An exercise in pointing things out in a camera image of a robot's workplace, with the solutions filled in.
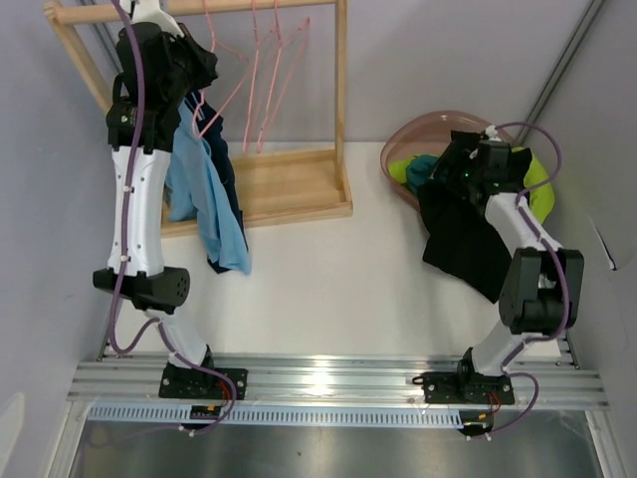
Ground pink hanger of black shorts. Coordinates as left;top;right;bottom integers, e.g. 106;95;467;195
192;1;251;138

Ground navy blue shorts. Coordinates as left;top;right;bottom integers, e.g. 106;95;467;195
186;89;249;275

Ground pink hanger of teal shorts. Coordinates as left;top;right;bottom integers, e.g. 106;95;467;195
242;1;286;153

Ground pink hanger of green shorts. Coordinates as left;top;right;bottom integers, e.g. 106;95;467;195
256;1;311;153

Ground teal shorts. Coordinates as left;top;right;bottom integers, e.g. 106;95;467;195
405;154;438;195

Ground black shorts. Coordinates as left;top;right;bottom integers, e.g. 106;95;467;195
415;146;534;305

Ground lime green shorts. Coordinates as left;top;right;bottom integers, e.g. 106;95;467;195
390;143;554;223

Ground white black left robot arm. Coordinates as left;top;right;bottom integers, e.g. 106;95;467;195
93;20;217;398

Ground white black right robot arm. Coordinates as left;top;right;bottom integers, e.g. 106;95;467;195
418;129;584;402

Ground light blue shorts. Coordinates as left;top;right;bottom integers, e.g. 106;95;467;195
165;99;252;275

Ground wooden clothes rack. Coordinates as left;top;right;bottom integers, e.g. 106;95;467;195
44;1;353;228

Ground translucent pink plastic basket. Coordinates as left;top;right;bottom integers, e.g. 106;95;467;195
380;111;493;211

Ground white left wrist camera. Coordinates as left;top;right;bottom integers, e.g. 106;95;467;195
129;0;185;38

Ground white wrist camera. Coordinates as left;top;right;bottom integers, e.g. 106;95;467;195
481;124;504;142
129;0;185;38

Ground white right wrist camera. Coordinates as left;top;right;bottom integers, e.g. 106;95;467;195
481;124;504;142

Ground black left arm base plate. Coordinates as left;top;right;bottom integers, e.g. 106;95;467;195
158;363;248;400

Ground white slotted cable duct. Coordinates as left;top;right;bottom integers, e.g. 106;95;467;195
88;402;463;429

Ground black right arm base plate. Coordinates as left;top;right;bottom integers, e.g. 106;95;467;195
411;371;516;405

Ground aluminium mounting rail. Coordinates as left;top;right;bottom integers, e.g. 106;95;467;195
67;353;609;411

